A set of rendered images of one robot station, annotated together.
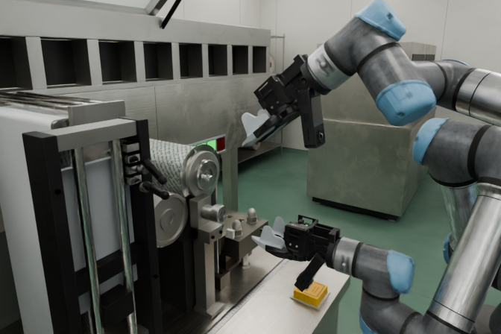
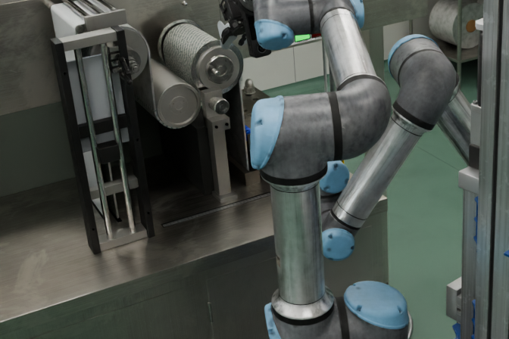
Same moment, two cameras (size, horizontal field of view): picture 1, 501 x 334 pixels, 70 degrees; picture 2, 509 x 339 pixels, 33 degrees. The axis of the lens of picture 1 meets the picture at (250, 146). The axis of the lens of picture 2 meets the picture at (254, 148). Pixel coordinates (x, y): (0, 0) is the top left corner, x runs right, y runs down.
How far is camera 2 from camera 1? 149 cm
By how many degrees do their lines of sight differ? 32
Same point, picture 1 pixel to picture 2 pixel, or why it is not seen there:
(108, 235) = (104, 105)
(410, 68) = (270, 10)
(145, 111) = not seen: outside the picture
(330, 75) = (248, 3)
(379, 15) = not seen: outside the picture
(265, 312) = (269, 207)
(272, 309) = not seen: hidden behind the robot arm
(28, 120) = (67, 22)
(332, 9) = not seen: outside the picture
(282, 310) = not seen: hidden behind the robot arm
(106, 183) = (101, 70)
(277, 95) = (229, 11)
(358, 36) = not seen: outside the picture
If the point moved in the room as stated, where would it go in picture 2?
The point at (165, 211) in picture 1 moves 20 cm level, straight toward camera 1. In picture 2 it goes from (175, 97) to (145, 129)
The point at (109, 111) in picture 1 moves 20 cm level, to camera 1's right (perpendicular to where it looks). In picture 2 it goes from (113, 18) to (182, 25)
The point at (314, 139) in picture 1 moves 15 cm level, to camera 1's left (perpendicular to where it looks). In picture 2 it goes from (252, 51) to (196, 45)
